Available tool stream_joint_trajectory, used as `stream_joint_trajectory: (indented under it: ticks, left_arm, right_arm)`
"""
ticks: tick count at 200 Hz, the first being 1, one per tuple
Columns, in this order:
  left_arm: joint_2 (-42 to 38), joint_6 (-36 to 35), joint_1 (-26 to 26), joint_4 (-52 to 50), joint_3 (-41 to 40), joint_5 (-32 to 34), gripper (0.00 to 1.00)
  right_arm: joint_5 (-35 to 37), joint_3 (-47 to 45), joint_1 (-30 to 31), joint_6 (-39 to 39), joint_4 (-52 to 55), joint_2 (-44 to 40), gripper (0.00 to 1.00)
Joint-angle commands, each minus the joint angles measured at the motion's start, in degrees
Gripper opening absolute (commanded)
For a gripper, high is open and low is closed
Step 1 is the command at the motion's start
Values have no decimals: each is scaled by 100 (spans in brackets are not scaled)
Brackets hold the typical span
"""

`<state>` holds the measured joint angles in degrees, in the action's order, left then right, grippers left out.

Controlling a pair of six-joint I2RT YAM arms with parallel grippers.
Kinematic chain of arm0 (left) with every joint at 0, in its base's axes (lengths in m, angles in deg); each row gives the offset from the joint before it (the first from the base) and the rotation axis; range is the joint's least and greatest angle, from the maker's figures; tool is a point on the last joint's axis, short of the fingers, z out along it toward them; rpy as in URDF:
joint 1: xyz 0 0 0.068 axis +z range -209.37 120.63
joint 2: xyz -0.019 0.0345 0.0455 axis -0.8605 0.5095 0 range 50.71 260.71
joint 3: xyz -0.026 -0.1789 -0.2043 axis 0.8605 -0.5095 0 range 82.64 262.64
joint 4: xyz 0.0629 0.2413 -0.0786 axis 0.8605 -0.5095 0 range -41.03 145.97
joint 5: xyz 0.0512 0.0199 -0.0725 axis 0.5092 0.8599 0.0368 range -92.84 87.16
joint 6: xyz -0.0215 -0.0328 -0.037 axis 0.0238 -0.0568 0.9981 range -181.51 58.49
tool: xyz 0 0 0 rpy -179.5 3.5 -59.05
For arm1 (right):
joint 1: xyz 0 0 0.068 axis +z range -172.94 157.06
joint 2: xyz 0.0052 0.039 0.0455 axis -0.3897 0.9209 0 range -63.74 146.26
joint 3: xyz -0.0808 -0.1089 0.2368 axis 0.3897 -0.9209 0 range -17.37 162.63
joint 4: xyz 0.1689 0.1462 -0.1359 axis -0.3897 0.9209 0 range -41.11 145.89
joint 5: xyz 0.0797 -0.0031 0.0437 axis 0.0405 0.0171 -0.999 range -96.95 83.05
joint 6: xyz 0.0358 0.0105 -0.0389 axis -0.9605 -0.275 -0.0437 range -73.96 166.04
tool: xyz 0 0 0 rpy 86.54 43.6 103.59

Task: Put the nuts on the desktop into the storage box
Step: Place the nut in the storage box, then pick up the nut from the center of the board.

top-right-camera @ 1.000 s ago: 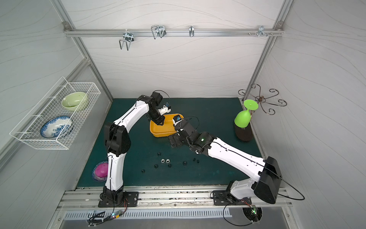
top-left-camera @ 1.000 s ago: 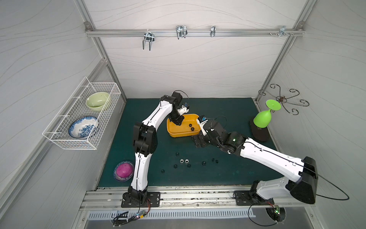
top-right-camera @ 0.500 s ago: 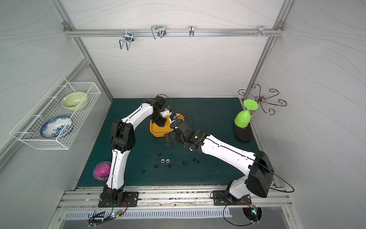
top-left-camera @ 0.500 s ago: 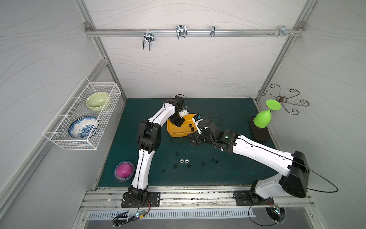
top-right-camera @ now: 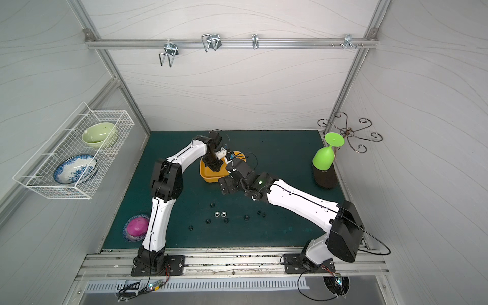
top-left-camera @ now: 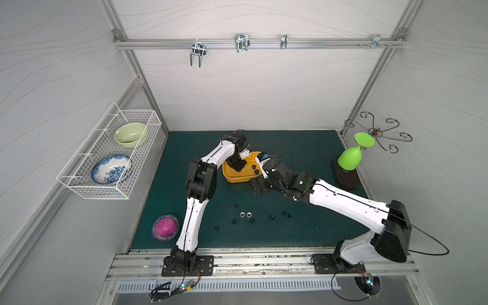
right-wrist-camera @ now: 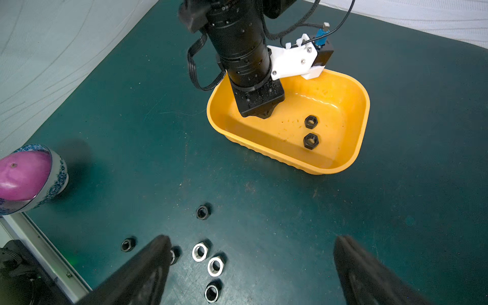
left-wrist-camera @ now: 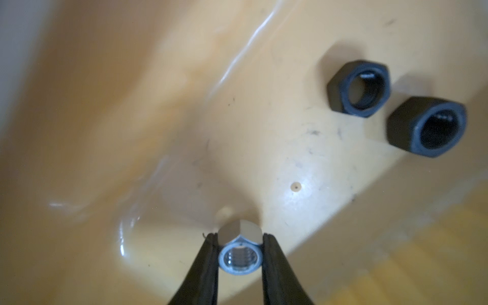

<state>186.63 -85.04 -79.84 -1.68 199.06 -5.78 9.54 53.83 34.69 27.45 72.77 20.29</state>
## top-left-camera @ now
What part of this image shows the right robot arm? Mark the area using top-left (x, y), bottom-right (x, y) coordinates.
top-left (255, 152), bottom-right (411, 270)

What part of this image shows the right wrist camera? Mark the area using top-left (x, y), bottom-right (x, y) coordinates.
top-left (255, 152), bottom-right (269, 164)

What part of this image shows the black scroll wall hook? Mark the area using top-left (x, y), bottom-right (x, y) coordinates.
top-left (344, 111), bottom-right (413, 155)

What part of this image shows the purple fruit in bowl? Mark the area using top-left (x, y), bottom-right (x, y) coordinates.
top-left (151, 214), bottom-right (179, 242)

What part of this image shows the blue white patterned bowl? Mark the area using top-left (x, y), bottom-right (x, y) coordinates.
top-left (91, 155), bottom-right (132, 185)

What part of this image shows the small metal hook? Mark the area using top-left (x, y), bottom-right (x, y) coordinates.
top-left (280, 34), bottom-right (288, 50)

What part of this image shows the black cylinder stand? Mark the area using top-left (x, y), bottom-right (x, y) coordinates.
top-left (332, 157), bottom-right (360, 189)

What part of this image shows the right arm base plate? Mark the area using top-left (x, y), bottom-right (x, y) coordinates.
top-left (310, 254), bottom-right (366, 275)

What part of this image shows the green ceramic bowl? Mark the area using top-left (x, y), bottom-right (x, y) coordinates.
top-left (114, 122), bottom-right (149, 149)

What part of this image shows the aluminium top rail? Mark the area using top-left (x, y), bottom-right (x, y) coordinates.
top-left (112, 29), bottom-right (407, 51)

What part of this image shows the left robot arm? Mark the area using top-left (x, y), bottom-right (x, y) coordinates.
top-left (170, 130), bottom-right (250, 270)

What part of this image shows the white wire basket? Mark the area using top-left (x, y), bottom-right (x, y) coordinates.
top-left (57, 104), bottom-right (161, 200)

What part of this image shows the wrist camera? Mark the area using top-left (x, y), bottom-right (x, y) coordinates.
top-left (239, 149), bottom-right (251, 160)
top-left (255, 152), bottom-right (269, 164)

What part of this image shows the metal bracket hook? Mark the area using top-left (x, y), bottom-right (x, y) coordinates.
top-left (358, 34), bottom-right (389, 50)

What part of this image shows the yellow plastic storage box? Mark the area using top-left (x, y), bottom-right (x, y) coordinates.
top-left (222, 151), bottom-right (262, 183)

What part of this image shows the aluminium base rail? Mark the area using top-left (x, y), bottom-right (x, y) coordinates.
top-left (105, 247), bottom-right (420, 282)

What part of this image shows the metal double hook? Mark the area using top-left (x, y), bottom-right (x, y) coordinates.
top-left (190, 42), bottom-right (207, 67)

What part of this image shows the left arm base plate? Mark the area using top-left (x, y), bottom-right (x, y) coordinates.
top-left (161, 255), bottom-right (214, 277)

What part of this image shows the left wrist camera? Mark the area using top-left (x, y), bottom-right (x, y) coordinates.
top-left (239, 149), bottom-right (251, 160)

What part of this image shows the metal clip hook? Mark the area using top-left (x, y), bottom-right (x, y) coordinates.
top-left (234, 34), bottom-right (250, 53)

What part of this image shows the green plastic goblet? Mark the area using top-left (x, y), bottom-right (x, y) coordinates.
top-left (338, 132), bottom-right (375, 171)

